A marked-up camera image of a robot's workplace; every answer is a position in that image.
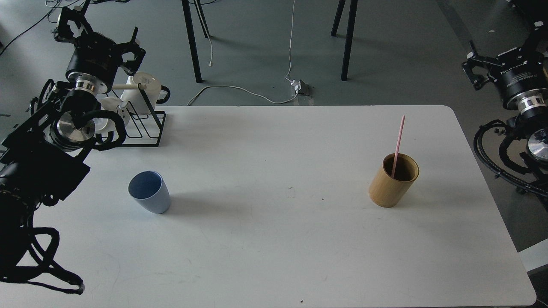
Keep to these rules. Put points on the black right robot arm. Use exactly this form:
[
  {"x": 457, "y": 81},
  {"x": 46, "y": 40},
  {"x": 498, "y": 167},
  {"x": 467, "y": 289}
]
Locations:
[{"x": 523, "y": 150}]

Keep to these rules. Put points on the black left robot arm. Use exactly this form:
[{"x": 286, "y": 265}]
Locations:
[{"x": 44, "y": 157}]

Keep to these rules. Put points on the black table leg left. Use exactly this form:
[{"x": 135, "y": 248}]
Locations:
[{"x": 189, "y": 26}]

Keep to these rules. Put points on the pink chopstick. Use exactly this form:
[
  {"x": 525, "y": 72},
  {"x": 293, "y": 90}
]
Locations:
[{"x": 396, "y": 153}]

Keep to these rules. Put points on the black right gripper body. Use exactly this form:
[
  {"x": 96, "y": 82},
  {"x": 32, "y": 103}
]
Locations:
[{"x": 520, "y": 72}]

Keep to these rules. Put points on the floor power socket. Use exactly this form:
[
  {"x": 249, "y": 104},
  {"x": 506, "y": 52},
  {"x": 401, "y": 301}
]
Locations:
[{"x": 300, "y": 88}]

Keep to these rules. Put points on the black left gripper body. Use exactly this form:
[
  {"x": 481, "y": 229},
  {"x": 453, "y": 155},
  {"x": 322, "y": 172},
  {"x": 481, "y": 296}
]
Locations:
[{"x": 95, "y": 58}]

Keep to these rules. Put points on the bamboo cylinder holder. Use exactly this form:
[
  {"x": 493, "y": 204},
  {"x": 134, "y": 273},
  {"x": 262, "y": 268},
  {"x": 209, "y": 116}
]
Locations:
[{"x": 393, "y": 179}]

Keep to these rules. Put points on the blue cup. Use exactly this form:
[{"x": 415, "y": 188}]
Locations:
[{"x": 150, "y": 190}]

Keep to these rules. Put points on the black table leg right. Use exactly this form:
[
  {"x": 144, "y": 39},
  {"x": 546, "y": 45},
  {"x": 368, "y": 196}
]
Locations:
[{"x": 352, "y": 13}]

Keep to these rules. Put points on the black table leg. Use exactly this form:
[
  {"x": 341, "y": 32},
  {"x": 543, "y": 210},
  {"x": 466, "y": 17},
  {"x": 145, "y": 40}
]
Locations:
[
  {"x": 189, "y": 26},
  {"x": 352, "y": 13}
]

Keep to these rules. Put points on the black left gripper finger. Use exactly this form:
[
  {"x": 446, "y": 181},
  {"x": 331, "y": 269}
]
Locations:
[
  {"x": 63, "y": 33},
  {"x": 131, "y": 47}
]

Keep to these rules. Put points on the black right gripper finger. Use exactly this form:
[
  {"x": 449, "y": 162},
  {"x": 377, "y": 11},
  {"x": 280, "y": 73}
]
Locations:
[{"x": 474, "y": 60}]

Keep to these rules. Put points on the black wire mug rack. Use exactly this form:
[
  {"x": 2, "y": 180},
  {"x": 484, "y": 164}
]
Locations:
[{"x": 142, "y": 130}]

